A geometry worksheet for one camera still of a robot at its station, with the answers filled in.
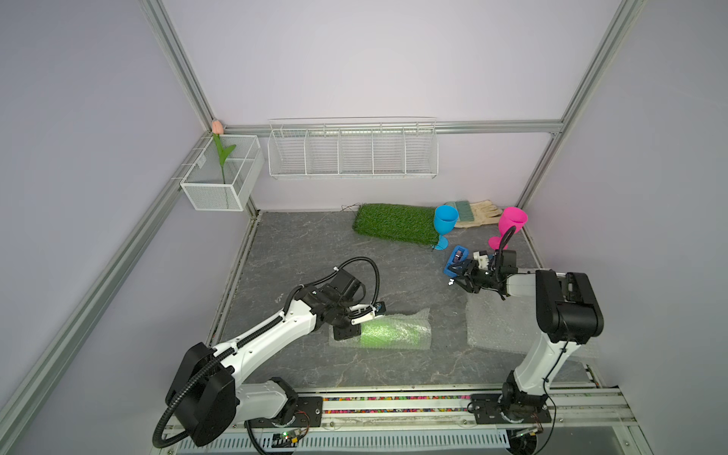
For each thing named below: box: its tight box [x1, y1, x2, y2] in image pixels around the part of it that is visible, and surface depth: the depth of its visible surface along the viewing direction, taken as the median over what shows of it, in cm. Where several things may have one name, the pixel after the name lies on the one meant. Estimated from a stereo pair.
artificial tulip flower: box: [211, 117, 237, 184], surface depth 92 cm
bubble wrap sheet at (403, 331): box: [327, 308, 433, 350], surface depth 81 cm
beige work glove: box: [441, 199, 503, 229], surface depth 122 cm
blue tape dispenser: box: [443, 244, 470, 278], surface depth 103 cm
